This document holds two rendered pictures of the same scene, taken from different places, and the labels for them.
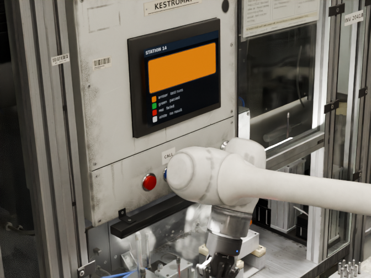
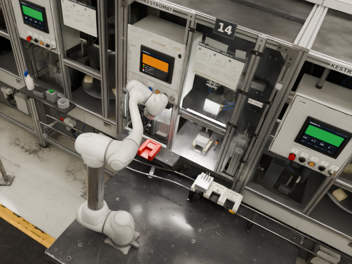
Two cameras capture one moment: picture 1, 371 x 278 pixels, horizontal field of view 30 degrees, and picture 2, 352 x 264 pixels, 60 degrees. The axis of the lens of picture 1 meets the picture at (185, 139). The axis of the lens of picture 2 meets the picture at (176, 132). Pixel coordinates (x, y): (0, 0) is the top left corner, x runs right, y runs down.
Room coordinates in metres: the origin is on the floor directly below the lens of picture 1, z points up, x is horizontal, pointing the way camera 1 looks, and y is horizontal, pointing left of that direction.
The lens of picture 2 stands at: (0.83, -1.67, 2.70)
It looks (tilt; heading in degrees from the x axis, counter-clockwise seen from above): 43 degrees down; 66
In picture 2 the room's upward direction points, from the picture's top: 10 degrees clockwise
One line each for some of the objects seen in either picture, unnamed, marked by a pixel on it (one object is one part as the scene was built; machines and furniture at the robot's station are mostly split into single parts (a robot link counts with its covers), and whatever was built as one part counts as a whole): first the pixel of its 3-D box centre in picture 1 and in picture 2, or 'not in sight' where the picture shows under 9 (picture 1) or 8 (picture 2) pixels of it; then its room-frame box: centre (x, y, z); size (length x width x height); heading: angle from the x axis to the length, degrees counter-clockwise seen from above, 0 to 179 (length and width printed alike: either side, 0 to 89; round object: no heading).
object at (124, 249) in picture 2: not in sight; (124, 238); (1.05, -0.67, 0.71); 0.22 x 0.18 x 0.06; 135
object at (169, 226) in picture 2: not in sight; (182, 244); (1.44, -0.79, 0.66); 1.50 x 1.06 x 0.04; 135
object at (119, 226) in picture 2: not in sight; (121, 225); (1.03, -0.65, 0.85); 0.18 x 0.16 x 0.22; 146
